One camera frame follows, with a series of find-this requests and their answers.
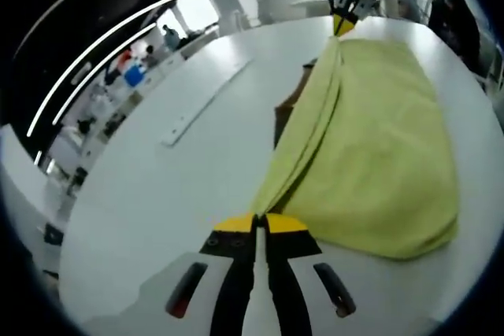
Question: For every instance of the yellow blue black garment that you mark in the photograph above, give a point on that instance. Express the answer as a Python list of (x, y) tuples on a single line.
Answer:
[(374, 135)]

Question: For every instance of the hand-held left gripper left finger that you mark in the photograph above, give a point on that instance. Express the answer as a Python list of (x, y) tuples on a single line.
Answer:
[(228, 245)]

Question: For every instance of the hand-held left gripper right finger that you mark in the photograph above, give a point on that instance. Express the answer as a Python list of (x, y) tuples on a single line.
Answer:
[(291, 243)]

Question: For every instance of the white template strip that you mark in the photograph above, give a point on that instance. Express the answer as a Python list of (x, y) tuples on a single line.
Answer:
[(197, 111)]

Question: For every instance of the white workbench counter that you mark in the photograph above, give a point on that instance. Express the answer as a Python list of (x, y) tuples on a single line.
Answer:
[(130, 100)]

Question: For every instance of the blue plastic crate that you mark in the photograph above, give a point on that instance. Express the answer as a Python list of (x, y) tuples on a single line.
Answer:
[(134, 75)]

